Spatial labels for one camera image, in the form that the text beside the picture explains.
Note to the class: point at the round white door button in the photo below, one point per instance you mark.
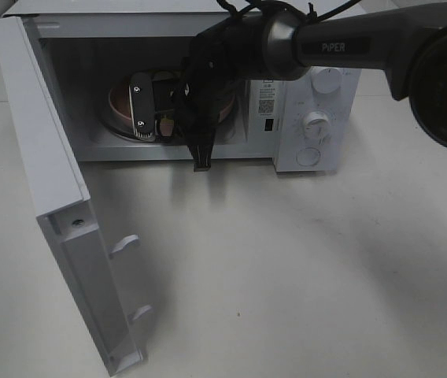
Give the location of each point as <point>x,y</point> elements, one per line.
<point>308,157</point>

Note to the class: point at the pink round plate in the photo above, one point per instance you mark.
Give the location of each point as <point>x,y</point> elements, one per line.
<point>118,99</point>

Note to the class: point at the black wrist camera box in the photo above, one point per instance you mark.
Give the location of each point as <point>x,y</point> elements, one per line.
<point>141,99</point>

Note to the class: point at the glass microwave turntable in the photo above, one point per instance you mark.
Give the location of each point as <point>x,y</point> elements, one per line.
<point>165,132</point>

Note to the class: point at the sandwich with lettuce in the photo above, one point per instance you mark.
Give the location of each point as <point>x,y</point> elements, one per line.
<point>164,84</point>

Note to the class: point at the white warning label sticker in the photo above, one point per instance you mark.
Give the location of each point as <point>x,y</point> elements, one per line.
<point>267,91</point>

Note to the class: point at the white microwave oven body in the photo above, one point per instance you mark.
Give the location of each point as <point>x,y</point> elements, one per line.
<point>87,81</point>

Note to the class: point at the white microwave door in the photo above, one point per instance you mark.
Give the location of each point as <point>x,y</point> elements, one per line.
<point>63,207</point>

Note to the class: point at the upper white power knob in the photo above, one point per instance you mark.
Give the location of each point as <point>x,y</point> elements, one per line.
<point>326,80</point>

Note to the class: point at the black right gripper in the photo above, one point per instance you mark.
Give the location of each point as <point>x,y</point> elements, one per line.
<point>221,59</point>

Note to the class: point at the white timer knob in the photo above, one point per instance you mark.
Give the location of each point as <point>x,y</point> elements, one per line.
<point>316,125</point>

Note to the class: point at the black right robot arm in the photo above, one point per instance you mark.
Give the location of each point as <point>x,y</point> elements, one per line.
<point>272,40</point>

